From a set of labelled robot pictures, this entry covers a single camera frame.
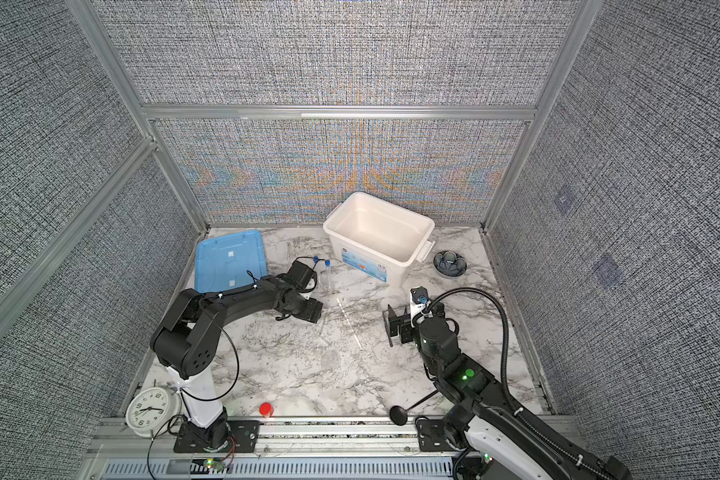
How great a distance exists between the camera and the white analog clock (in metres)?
0.73

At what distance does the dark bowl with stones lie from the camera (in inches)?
41.1

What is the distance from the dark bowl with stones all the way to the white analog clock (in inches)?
34.5
